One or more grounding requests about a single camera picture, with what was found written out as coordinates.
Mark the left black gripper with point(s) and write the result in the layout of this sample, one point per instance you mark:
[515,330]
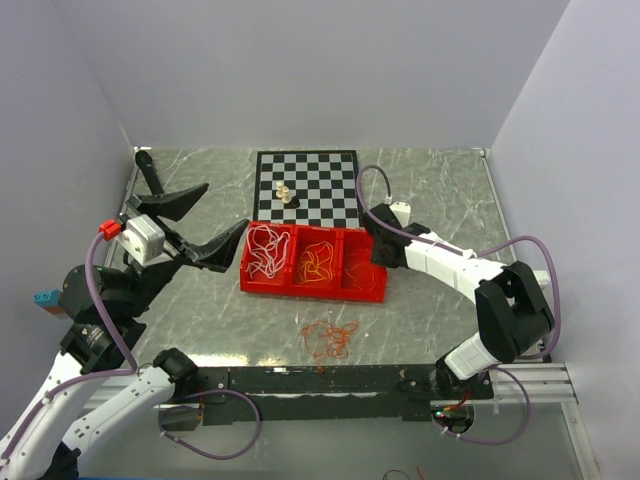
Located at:
[216,252]

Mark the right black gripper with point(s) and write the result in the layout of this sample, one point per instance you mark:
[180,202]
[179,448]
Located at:
[379,260]

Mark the red three-compartment bin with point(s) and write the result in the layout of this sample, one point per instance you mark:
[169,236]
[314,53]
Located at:
[313,262]

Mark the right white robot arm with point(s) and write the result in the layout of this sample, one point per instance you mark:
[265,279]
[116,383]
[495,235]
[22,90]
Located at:
[511,310]

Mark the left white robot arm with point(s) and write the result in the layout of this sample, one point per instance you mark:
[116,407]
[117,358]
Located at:
[95,383]

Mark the black marker orange cap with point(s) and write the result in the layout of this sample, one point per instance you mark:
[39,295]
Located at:
[145,163]

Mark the cream chess piece short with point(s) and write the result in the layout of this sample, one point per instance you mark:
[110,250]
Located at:
[286,199]

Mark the black white chessboard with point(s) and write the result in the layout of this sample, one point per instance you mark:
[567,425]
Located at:
[323,181]

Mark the white grey stand device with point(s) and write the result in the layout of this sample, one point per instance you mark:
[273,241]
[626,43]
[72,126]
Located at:
[542,278]

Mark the blue brown toy block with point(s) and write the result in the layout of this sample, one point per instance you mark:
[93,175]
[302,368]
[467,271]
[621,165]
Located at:
[49,300]

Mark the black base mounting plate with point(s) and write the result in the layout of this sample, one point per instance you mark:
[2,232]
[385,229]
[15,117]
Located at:
[302,393]

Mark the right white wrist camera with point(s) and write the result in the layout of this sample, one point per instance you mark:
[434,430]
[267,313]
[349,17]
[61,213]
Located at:
[402,212]

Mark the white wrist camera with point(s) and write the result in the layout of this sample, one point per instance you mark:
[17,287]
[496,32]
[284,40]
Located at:
[142,239]
[402,212]

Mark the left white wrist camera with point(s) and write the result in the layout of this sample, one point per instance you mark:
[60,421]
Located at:
[142,239]

